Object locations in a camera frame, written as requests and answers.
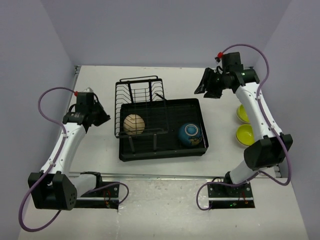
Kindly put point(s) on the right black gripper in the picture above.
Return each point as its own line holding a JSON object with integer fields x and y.
{"x": 207, "y": 82}

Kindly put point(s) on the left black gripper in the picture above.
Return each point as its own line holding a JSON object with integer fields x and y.
{"x": 104, "y": 117}

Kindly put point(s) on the yellow green bowl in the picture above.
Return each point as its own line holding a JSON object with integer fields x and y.
{"x": 245, "y": 130}
{"x": 241, "y": 107}

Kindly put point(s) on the wooden bowl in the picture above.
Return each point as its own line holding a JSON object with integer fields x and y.
{"x": 133, "y": 124}

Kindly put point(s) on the blue patterned bowl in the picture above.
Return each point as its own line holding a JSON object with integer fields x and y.
{"x": 190, "y": 135}

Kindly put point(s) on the black wire dish rack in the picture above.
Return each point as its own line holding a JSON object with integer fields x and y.
{"x": 143, "y": 96}

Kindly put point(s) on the beige white bowl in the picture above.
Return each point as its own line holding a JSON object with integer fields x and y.
{"x": 245, "y": 140}
{"x": 242, "y": 116}

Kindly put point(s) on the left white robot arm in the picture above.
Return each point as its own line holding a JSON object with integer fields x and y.
{"x": 51, "y": 188}

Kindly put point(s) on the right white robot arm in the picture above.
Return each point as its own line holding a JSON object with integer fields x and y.
{"x": 270, "y": 145}

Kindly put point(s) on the black drip tray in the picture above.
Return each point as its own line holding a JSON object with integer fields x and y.
{"x": 180, "y": 112}

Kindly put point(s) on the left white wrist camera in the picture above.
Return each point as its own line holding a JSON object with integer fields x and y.
{"x": 88, "y": 90}

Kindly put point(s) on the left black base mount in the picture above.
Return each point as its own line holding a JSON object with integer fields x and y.
{"x": 92, "y": 192}

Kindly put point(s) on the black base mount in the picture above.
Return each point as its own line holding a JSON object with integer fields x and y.
{"x": 92, "y": 192}
{"x": 225, "y": 197}

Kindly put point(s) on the metal rail strip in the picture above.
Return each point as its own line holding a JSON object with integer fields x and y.
{"x": 274, "y": 172}

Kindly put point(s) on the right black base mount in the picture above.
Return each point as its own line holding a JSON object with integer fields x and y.
{"x": 225, "y": 197}

